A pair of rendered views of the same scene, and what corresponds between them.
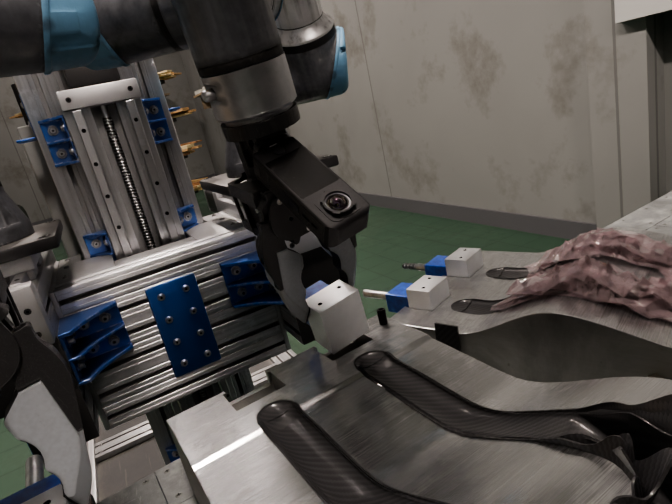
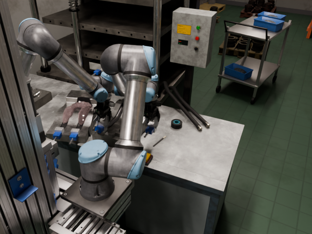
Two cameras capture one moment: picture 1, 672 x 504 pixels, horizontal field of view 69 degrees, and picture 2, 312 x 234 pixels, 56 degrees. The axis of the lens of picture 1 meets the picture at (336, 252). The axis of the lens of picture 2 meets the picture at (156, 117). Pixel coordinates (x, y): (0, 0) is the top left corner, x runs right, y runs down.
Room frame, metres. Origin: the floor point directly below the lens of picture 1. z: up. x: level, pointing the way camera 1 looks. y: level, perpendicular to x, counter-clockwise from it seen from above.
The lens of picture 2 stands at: (1.18, 1.41, 2.00)
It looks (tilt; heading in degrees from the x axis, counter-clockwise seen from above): 33 degrees down; 231
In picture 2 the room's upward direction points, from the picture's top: 2 degrees clockwise
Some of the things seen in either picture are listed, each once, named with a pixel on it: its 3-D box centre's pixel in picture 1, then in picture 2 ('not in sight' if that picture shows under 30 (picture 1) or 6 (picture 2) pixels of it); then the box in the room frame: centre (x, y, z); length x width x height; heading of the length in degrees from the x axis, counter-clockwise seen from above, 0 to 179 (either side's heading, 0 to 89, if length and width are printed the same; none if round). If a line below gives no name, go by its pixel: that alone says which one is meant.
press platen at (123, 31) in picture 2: not in sight; (116, 18); (-0.27, -1.01, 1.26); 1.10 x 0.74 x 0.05; 119
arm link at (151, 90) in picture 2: not in sight; (145, 92); (0.34, 0.28, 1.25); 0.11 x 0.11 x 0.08; 43
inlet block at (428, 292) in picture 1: (400, 297); (73, 137); (0.65, -0.08, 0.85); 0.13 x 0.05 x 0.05; 46
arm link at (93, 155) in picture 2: not in sight; (95, 159); (0.80, 0.56, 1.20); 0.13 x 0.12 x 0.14; 133
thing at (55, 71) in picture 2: not in sight; (116, 70); (-0.23, -0.98, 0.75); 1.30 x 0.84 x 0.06; 119
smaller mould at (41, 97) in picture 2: not in sight; (35, 99); (0.66, -0.74, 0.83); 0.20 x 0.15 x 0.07; 29
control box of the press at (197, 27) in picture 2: not in sight; (186, 97); (-0.46, -0.19, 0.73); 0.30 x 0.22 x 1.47; 119
